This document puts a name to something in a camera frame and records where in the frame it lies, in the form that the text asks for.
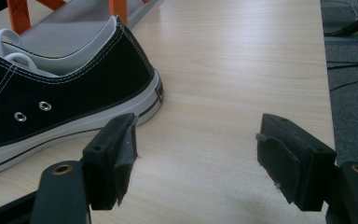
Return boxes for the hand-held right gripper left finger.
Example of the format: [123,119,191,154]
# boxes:
[82,112,139,211]

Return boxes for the black stand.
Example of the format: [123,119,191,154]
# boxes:
[324,8,358,37]

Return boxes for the white shoe rack orange legs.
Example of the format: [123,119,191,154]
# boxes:
[6,0,162,60]

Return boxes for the white floor cable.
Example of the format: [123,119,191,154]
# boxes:
[321,0,358,21]

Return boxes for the black canvas sneaker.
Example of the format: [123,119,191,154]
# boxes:
[0,15,165,181]

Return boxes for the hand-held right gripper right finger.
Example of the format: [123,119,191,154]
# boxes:
[255,113,337,213]

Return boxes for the thin black floor cable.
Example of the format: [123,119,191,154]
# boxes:
[326,49,358,92]

